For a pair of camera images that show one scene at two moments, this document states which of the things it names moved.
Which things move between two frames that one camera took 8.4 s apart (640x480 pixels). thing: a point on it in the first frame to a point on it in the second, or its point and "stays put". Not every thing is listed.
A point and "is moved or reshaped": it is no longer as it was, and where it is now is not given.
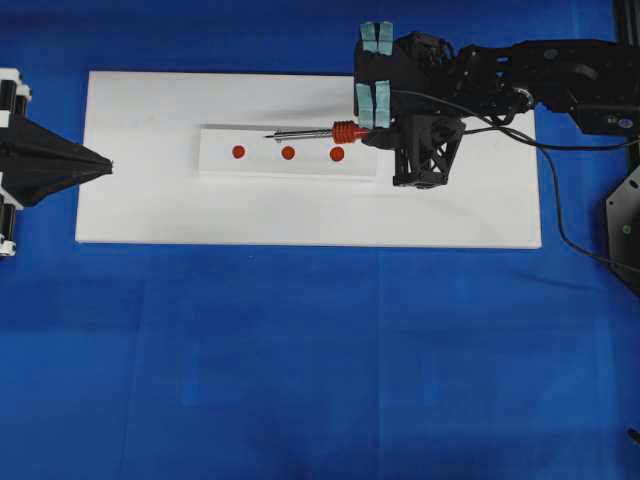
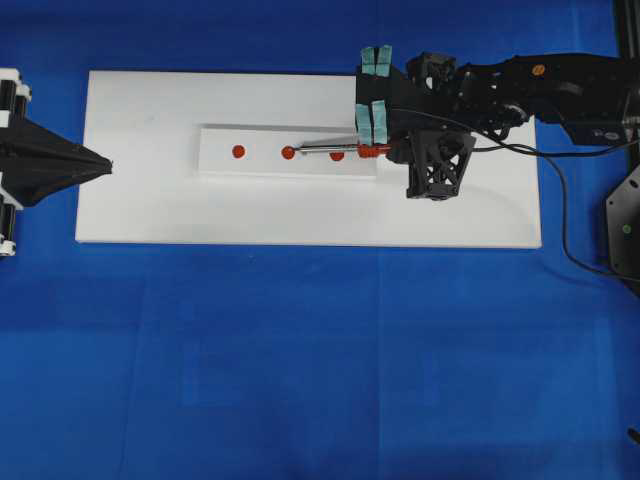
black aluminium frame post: [627, 33] stays put
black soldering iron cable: [540, 146] is moved or reshaped
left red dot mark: [238, 151] stays put
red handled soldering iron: [342, 132] to [364, 150]
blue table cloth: [165, 361] stays put
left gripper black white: [29, 178] stays put
